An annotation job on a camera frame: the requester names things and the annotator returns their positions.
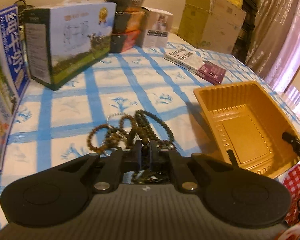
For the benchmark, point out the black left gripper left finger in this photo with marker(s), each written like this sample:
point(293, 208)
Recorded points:
point(115, 166)

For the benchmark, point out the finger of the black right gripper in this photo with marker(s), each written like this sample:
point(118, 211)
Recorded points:
point(232, 158)
point(293, 140)

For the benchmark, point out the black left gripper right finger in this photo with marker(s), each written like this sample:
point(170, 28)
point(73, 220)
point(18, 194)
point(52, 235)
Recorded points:
point(175, 165)

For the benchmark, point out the yellow plastic tray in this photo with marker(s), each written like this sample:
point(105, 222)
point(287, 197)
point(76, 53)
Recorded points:
point(244, 118)

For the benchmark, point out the red white checkered cloth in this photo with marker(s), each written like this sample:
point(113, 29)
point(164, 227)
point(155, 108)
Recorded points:
point(292, 183)

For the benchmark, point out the blue white checkered tablecloth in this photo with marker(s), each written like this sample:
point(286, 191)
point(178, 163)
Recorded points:
point(51, 127)

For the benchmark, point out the white and purple book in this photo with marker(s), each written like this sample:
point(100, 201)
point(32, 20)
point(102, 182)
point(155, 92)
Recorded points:
point(195, 64)

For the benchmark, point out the pink patterned curtain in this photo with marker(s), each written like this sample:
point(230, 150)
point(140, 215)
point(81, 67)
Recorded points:
point(274, 52)

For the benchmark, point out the bottom red instant noodle bowl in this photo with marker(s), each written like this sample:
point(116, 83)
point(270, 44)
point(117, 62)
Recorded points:
point(123, 41)

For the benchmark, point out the small white product box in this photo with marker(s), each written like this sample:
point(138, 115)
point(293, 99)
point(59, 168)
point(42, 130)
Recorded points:
point(155, 27)

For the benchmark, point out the white green milk carton box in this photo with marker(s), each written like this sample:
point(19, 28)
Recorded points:
point(64, 39)

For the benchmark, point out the blue milk carton box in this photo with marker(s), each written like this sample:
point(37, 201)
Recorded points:
point(14, 76)

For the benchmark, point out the brown cardboard box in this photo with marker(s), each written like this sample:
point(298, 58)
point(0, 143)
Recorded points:
point(211, 24)

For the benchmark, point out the middle orange instant noodle bowl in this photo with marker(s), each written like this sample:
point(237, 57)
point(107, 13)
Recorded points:
point(127, 21)

